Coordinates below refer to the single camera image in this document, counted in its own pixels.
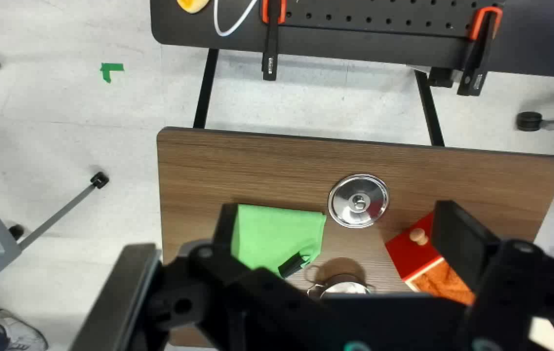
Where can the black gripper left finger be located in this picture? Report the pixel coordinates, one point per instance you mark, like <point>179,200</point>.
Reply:
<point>212,264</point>

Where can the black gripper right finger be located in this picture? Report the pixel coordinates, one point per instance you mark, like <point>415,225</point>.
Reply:
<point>468,247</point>

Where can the shiny steel pot lid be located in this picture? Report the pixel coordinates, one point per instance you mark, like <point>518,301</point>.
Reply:
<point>357,202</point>

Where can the small steel pot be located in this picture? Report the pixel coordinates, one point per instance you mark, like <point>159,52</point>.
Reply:
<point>335,278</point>

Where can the green folded cloth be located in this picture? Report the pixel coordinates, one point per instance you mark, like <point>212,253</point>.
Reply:
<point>280,241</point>

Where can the wooden box with red drawer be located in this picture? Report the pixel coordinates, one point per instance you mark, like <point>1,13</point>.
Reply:
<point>421,268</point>

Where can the orange black clamp right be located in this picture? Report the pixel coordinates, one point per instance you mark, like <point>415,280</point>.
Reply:
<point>479,36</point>

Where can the orange black clamp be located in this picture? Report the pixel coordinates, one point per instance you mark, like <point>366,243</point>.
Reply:
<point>479,36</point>
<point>271,15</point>

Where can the black perforated workbench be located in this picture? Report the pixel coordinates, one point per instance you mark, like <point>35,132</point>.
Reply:
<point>419,32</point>

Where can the orange black clamp left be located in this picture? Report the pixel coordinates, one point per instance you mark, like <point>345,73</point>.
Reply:
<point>271,15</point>

